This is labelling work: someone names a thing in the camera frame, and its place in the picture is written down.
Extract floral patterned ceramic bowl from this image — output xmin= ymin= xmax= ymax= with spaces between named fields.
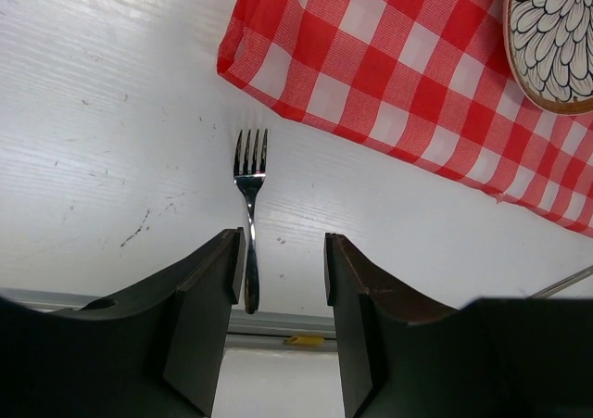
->
xmin=503 ymin=0 xmax=592 ymax=115

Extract aluminium frame rail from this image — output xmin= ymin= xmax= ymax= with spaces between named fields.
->
xmin=1 ymin=287 xmax=337 ymax=352

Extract silver table knife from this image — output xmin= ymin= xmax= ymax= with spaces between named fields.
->
xmin=530 ymin=266 xmax=593 ymax=298

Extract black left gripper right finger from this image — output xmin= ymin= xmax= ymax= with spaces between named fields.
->
xmin=324 ymin=234 xmax=592 ymax=417

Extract red white checkered cloth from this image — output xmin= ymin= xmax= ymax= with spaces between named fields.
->
xmin=217 ymin=0 xmax=592 ymax=235

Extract silver fork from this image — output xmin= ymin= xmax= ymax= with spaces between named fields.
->
xmin=233 ymin=129 xmax=268 ymax=314

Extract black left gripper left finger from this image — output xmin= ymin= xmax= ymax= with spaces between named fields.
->
xmin=1 ymin=229 xmax=245 ymax=417

